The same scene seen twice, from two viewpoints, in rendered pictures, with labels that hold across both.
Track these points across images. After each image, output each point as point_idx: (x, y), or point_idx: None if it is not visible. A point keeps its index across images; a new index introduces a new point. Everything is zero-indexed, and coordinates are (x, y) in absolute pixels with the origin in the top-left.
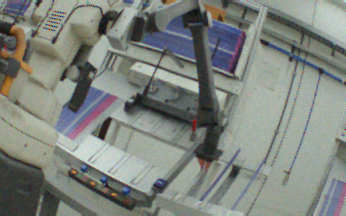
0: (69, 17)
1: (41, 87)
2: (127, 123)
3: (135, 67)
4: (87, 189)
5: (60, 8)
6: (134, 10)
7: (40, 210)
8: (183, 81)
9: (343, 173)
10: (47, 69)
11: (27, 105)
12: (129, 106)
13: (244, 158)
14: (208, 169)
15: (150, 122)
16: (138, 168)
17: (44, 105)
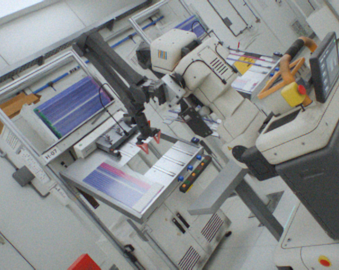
0: (221, 57)
1: (243, 102)
2: (131, 157)
3: (81, 147)
4: (158, 211)
5: (210, 59)
6: (215, 37)
7: (248, 197)
8: (104, 126)
9: None
10: (236, 92)
11: (251, 117)
12: (120, 153)
13: (176, 109)
14: (152, 142)
15: (132, 147)
16: (176, 152)
17: (253, 105)
